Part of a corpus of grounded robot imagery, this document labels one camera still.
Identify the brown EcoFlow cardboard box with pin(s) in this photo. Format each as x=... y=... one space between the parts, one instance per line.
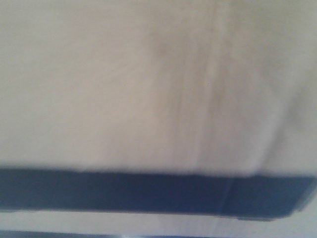
x=193 y=118

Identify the metal shelf front rail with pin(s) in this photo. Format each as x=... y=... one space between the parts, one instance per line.
x=74 y=235

